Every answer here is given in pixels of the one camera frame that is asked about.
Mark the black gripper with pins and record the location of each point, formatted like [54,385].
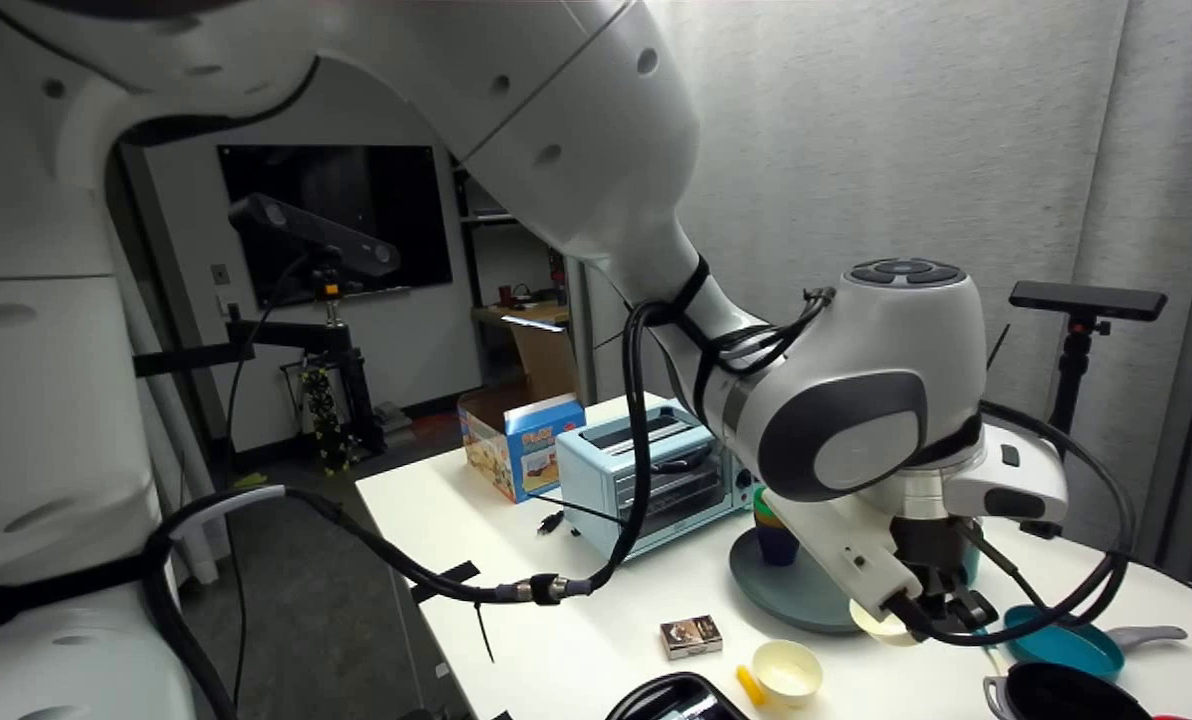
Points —
[938,561]

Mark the cream plastic bowl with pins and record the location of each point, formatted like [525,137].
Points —
[874,622]
[788,668]

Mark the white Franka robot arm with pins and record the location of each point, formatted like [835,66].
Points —
[558,106]

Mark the teal bowl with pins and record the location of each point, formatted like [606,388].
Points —
[1060,643]

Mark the gray oval plate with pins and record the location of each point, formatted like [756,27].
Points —
[780,592]

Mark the yellow crinkle toy fry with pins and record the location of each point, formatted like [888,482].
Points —
[750,687]

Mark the small printed card box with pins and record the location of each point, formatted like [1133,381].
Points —
[688,637]

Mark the black baking tray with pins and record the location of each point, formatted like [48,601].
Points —
[679,703]

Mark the light blue toy toaster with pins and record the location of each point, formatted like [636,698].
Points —
[623,464]

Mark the blue food carton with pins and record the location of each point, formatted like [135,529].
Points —
[520,446]

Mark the open cardboard box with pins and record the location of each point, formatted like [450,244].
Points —
[538,355]

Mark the black camera bar on tripod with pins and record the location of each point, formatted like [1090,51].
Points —
[1087,303]

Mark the black wall screen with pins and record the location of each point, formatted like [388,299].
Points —
[397,200]

